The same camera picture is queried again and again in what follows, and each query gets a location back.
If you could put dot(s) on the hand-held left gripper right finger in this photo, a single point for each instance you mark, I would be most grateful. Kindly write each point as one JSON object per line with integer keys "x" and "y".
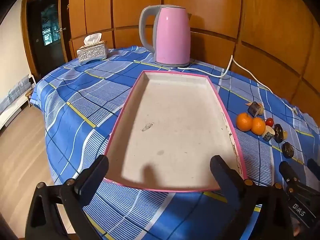
{"x": 225, "y": 180}

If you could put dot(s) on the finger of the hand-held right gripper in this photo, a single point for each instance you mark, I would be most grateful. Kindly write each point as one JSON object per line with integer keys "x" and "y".
{"x": 287, "y": 172}
{"x": 313, "y": 166}

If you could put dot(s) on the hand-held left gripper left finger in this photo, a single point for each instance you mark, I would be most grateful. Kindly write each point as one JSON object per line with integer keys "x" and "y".
{"x": 93, "y": 180}

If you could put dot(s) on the dark water chestnut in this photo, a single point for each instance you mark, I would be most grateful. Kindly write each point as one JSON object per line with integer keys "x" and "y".
{"x": 288, "y": 150}
{"x": 278, "y": 133}

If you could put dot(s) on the small yellow potato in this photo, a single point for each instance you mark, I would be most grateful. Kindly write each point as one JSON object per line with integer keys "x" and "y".
{"x": 285, "y": 135}

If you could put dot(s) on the white and blue small object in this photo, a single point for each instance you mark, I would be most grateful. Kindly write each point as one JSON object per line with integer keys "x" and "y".
{"x": 268, "y": 133}

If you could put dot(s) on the red cherry tomato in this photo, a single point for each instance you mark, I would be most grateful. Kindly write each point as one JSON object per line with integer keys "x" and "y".
{"x": 269, "y": 122}

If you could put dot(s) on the orange mandarin with stem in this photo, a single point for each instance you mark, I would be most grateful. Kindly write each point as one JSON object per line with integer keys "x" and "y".
{"x": 244, "y": 121}

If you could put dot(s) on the large sugarcane piece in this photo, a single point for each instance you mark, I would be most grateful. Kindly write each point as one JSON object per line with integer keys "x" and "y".
{"x": 255, "y": 108}

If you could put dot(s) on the pink-edged white tray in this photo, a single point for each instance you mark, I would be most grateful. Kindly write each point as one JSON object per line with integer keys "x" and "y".
{"x": 175, "y": 120}

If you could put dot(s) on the blue plaid tablecloth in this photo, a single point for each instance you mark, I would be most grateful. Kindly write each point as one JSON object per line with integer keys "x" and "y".
{"x": 75, "y": 92}

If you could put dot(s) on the small wooden stool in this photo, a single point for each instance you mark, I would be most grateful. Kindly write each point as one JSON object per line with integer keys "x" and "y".
{"x": 28, "y": 95}

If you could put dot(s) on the white bench with plaid cushion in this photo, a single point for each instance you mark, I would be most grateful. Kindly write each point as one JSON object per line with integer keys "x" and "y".
{"x": 12, "y": 105}

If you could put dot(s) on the grey kettle base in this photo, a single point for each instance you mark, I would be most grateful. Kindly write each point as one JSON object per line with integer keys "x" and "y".
{"x": 172, "y": 65}

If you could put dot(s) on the silver embossed tissue box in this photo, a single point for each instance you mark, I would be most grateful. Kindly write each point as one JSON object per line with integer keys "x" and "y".
{"x": 91, "y": 52}

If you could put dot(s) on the dark door with glass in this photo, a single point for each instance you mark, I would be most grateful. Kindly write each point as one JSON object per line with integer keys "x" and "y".
{"x": 47, "y": 55}

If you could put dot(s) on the white tissue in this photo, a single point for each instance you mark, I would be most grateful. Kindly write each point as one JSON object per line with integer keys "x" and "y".
{"x": 92, "y": 38}

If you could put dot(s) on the pink electric kettle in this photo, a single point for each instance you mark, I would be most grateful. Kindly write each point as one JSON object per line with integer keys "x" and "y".
{"x": 172, "y": 37}

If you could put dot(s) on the wooden wardrobe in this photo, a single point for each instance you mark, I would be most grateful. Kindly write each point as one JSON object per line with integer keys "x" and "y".
{"x": 262, "y": 17}

